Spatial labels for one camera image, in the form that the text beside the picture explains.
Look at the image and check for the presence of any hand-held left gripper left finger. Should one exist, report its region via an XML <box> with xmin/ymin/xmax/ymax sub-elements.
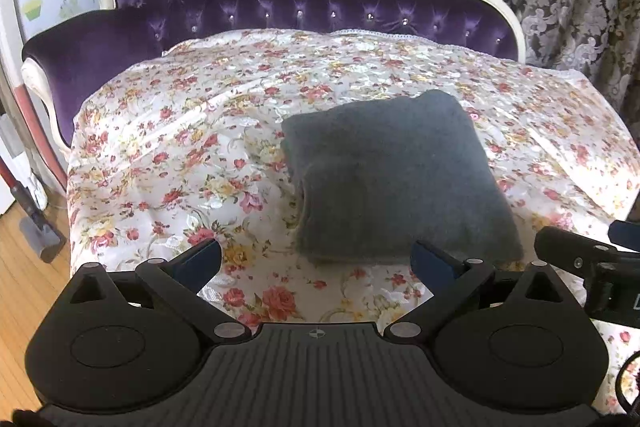
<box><xmin>67</xmin><ymin>237</ymin><xmax>254</xmax><ymax>344</ymax></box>

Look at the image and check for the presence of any floral blanket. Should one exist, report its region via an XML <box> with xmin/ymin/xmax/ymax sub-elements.
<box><xmin>65</xmin><ymin>28</ymin><xmax>640</xmax><ymax>419</ymax></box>

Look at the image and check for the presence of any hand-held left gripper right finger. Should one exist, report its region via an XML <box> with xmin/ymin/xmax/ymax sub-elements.
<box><xmin>382</xmin><ymin>241</ymin><xmax>572</xmax><ymax>341</ymax></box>

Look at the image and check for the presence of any black cable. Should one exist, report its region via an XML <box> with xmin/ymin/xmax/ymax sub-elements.
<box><xmin>613</xmin><ymin>351</ymin><xmax>640</xmax><ymax>419</ymax></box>

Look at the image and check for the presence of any vacuum cleaner head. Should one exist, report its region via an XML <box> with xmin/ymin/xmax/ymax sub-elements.
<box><xmin>0</xmin><ymin>156</ymin><xmax>69</xmax><ymax>265</ymax></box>

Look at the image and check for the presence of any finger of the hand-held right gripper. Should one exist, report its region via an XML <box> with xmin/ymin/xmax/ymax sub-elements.
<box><xmin>534</xmin><ymin>226</ymin><xmax>632</xmax><ymax>281</ymax></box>
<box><xmin>608</xmin><ymin>220</ymin><xmax>640</xmax><ymax>254</ymax></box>

